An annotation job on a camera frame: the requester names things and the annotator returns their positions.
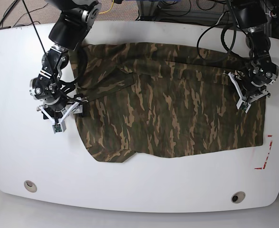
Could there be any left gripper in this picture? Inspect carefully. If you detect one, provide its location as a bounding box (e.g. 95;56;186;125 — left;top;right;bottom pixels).
221;71;271;104

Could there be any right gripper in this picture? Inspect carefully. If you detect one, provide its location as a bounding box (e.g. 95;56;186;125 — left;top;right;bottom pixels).
37;95;89;124

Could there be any camouflage t-shirt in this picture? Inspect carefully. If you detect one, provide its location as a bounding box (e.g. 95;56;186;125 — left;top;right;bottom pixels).
69;43;266;162

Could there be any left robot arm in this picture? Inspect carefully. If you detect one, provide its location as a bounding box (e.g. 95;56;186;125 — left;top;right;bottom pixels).
219;0;279;112

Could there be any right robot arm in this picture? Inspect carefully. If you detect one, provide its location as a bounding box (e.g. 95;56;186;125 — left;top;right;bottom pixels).
30;0;102;124

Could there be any red tape marking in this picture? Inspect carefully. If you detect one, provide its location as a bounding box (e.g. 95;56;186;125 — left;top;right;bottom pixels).
253;134;274;171

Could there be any grey metal stand base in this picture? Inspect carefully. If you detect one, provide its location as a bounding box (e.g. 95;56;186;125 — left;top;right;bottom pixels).
136;0;165;21

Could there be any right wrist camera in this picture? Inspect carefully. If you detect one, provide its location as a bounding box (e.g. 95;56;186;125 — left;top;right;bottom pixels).
52;122;66;133

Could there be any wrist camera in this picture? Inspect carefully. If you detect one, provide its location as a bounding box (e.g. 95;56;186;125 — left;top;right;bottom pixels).
236;99;251;113
52;122;66;133

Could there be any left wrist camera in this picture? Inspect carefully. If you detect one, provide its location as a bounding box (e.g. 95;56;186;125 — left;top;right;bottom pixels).
236;99;251;113

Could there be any left table cable grommet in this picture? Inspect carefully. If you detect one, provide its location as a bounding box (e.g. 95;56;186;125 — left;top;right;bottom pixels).
24;180;37;193

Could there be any table cable grommet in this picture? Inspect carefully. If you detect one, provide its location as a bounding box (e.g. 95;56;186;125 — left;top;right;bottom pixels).
24;180;37;193
231;191;246;204

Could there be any right table cable grommet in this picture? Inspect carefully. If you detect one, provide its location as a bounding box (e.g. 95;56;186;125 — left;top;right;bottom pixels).
231;191;246;204

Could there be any yellow cable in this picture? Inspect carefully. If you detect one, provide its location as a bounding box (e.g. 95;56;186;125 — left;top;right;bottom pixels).
99;0;114;15

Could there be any black floor cables left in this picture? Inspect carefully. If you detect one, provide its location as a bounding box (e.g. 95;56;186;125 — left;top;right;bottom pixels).
0;0;50;31

